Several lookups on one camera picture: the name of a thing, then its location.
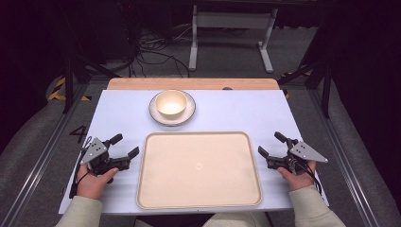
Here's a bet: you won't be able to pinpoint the person's right hand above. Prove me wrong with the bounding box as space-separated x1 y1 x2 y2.
276 160 317 192

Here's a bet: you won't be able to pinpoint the aluminium rail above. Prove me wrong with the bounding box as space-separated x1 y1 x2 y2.
0 82 91 227
306 88 381 227

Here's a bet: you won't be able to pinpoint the person's left hand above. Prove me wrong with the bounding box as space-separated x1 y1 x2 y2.
76 164 120 201

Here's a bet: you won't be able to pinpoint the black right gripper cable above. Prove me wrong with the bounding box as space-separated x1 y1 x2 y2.
291 157 323 196

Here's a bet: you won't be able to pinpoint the black metal stand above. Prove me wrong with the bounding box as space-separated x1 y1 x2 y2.
61 46 122 115
277 46 335 119

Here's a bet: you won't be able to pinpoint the white plate with dark rim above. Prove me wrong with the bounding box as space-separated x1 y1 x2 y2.
148 89 197 128

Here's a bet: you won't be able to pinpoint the cream bowl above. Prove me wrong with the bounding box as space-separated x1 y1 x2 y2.
154 89 188 116

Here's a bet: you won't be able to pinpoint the black cables on floor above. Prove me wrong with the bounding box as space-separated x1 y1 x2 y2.
127 25 197 79

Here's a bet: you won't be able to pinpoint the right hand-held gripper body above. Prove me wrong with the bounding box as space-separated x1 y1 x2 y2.
266 137 329 176

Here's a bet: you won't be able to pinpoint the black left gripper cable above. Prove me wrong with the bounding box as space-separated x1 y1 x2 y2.
68 135 93 200

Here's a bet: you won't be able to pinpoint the white board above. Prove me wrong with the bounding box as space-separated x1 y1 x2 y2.
58 89 330 216

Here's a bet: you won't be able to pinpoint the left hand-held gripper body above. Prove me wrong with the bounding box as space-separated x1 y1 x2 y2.
79 137 131 184

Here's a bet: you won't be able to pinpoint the beige rectangular tray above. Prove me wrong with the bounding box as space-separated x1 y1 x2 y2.
135 131 263 210

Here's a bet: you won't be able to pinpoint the white metal stand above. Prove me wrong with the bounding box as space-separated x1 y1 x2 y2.
188 4 279 74

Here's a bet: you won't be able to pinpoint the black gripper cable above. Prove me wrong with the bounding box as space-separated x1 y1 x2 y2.
68 135 93 200
291 157 323 196

